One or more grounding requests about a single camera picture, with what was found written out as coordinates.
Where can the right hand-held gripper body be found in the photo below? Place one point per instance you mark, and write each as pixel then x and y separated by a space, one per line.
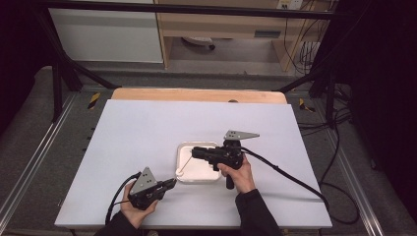
pixel 229 155

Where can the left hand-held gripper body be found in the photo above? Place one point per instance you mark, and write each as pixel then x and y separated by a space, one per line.
pixel 146 188

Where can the small white marshmallow piece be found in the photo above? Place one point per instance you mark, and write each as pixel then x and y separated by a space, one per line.
pixel 179 172

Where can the white square tray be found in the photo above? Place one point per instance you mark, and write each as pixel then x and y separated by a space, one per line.
pixel 200 172

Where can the thin wooden skewer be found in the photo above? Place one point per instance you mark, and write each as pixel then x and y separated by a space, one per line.
pixel 186 164

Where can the person's right hand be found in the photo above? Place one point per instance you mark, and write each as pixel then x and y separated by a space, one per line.
pixel 241 178

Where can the person's left hand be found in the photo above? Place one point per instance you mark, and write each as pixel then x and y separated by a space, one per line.
pixel 137 214

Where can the wooden table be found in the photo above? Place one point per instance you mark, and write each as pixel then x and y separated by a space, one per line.
pixel 196 95

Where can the white board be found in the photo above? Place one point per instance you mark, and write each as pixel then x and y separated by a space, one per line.
pixel 131 131

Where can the yellow black tape marker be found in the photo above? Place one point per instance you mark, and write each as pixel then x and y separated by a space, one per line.
pixel 93 100
pixel 306 106

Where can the office chair base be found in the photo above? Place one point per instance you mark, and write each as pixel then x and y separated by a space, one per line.
pixel 200 41

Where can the light wooden desk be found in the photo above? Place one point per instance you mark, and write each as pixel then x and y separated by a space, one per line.
pixel 223 23

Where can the white cabinet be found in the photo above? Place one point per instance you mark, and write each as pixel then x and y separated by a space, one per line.
pixel 108 39

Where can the white power outlet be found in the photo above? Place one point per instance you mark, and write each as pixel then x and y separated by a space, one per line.
pixel 290 4

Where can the black curtain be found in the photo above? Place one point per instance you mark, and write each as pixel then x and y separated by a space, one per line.
pixel 18 49
pixel 383 82

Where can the aluminium rail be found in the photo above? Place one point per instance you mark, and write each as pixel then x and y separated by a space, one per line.
pixel 354 180
pixel 39 147

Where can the black metal frame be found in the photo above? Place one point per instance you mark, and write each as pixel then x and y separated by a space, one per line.
pixel 183 9

